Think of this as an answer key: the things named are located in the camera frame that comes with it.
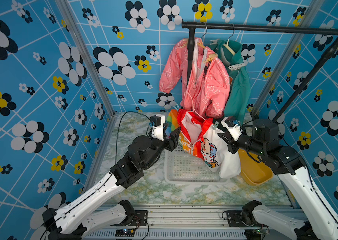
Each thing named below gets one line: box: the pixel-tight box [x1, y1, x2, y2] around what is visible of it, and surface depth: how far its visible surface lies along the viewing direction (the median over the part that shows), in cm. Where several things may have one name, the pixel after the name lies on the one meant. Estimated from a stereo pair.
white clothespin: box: [228, 60, 248, 71], surface depth 58 cm
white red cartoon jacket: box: [177, 108, 241, 179], surface depth 71 cm
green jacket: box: [209, 39, 251, 124], surface depth 63 cm
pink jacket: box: [159, 39, 231, 119], surface depth 68 cm
